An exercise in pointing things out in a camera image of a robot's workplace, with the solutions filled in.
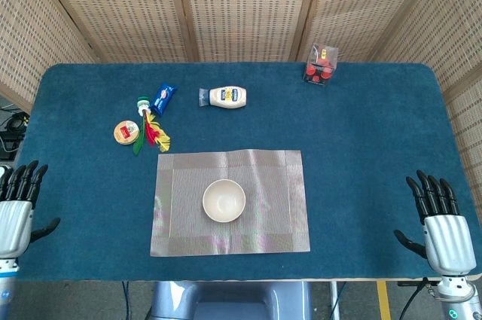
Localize colourful feather shuttlecock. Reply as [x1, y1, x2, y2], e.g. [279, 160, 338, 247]
[131, 96, 172, 157]

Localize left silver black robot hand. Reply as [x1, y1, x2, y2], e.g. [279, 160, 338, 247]
[0, 160, 61, 260]

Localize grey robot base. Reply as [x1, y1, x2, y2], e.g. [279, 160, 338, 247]
[148, 281, 313, 320]

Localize beige woven placemat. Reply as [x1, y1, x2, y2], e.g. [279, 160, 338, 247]
[149, 148, 312, 258]

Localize white table leg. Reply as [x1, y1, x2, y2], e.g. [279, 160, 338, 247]
[329, 281, 341, 320]

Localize white bowl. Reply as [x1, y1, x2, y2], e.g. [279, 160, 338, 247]
[202, 178, 247, 224]

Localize blue tablecloth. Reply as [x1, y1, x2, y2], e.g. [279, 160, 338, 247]
[0, 62, 482, 282]

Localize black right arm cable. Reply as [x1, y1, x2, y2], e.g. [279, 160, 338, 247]
[398, 278, 432, 320]

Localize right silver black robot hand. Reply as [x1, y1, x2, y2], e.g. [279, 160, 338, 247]
[393, 169, 477, 276]

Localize blue cable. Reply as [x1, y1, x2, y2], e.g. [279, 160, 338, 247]
[120, 281, 131, 320]

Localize clear box with red toy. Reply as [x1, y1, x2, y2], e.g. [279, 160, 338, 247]
[302, 43, 339, 88]

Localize mayonnaise squeeze bottle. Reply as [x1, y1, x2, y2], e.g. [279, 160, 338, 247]
[198, 86, 249, 110]

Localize round yellow tin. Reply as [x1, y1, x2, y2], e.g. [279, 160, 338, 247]
[113, 120, 141, 146]

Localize black floor cables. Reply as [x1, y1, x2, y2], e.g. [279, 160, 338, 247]
[0, 105, 31, 161]

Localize blue snack packet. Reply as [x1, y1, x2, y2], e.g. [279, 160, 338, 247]
[148, 82, 179, 117]

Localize woven folding screen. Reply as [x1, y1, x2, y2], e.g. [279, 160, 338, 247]
[0, 0, 482, 204]

